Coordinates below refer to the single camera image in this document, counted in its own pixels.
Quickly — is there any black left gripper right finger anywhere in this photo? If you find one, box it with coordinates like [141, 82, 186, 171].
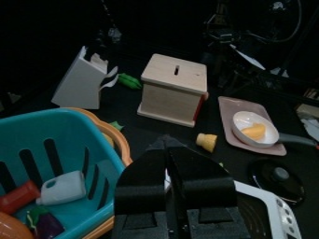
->
[166, 146, 239, 210]

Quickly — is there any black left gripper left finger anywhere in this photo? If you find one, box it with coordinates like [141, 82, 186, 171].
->
[114, 144, 169, 216]

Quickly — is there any black pot lid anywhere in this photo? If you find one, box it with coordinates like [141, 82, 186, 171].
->
[249, 158, 309, 206]

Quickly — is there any white toy microwave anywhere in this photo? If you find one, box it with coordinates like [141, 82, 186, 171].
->
[163, 172, 303, 239]

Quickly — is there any white toy milk jug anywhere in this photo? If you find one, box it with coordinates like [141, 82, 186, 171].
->
[35, 170, 87, 206]

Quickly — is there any green toy leaf piece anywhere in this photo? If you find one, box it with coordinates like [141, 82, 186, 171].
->
[109, 120, 126, 132]

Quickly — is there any yellow toy food piece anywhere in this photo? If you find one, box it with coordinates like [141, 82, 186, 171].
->
[241, 122, 267, 141]

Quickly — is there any pink rectangular tray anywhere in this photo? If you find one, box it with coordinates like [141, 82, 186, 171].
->
[217, 95, 289, 157]

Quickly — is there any white toy frying pan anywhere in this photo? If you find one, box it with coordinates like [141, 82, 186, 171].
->
[231, 110, 319, 149]

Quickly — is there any teal plastic basket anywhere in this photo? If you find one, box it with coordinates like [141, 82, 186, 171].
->
[0, 107, 127, 239]

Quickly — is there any purple toy eggplant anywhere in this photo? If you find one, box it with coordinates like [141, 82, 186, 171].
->
[27, 204, 66, 239]

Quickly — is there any red toy bottle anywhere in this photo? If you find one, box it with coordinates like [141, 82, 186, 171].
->
[0, 179, 43, 216]

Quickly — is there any wooden coin box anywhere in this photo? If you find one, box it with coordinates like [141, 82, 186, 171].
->
[137, 53, 210, 128]

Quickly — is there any green toy pea pod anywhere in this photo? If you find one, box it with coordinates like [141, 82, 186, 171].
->
[118, 73, 143, 91]

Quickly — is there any orange toy fruit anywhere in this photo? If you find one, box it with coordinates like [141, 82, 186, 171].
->
[0, 211, 35, 239]

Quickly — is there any white toy knife block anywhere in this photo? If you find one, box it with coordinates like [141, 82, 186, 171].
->
[50, 45, 121, 110]

